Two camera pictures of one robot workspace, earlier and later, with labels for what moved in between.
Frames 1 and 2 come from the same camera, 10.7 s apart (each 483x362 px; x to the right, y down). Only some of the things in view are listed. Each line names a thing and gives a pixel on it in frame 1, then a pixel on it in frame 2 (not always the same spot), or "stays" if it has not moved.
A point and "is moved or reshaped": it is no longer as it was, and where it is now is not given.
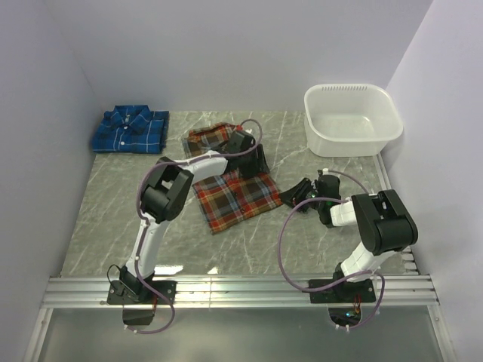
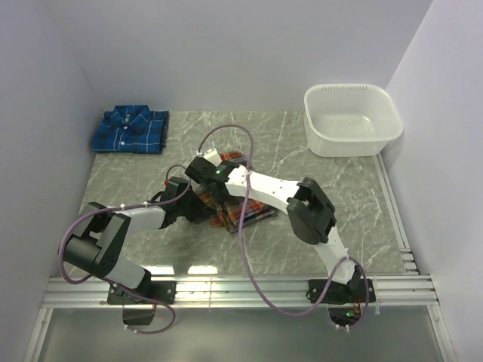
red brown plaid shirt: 232,196 is moved or reshaped
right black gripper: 295,195 to 223,197
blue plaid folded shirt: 133,129 stays
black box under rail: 137,316 stays
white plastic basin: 349,120 stays
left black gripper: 259,164 to 201,211
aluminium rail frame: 411,289 stays
